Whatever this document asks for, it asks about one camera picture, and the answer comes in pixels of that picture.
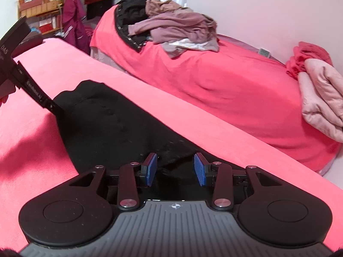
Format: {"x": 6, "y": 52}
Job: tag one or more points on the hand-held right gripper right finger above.
{"x": 199, "y": 170}

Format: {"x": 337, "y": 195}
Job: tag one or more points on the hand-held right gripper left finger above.
{"x": 151, "y": 170}

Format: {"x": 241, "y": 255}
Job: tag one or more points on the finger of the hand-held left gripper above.
{"x": 37, "y": 96}

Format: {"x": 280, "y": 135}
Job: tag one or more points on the black pants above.
{"x": 107, "y": 128}

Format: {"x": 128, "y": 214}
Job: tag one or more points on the pink bed blanket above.
{"x": 32, "y": 139}

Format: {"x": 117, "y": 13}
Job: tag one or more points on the wooden shelf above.
{"x": 40, "y": 10}

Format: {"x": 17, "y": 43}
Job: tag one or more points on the maroon hanging jacket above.
{"x": 75, "y": 24}

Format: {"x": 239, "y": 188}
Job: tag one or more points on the red bed sheet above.
{"x": 227, "y": 85}

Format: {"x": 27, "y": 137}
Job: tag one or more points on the black garment with studs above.
{"x": 131, "y": 10}

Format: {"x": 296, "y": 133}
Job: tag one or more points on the white cloth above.
{"x": 185, "y": 44}

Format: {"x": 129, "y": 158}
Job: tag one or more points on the small grey device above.
{"x": 264, "y": 52}

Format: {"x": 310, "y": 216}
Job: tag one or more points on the folded pale pink blanket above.
{"x": 321, "y": 99}

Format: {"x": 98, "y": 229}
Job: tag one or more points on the mauve garment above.
{"x": 174, "y": 24}

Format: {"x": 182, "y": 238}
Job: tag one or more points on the tan garment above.
{"x": 158, "y": 5}

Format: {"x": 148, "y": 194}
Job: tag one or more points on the crumpled red cloth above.
{"x": 302, "y": 56}

